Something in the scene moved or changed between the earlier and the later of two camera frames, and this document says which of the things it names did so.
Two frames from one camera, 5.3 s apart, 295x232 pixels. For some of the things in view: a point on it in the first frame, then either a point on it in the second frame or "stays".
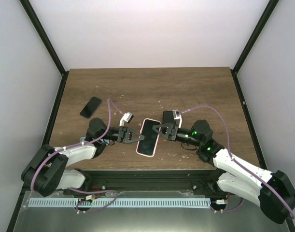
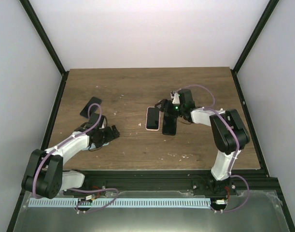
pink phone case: [147, 147] → [152, 119]
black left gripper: [121, 135] → [110, 136]
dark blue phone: [91, 108] stays
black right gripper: [172, 136] → [167, 110]
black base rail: [201, 181] stays
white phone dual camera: [147, 146] → [153, 119]
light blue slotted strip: [118, 203] stays
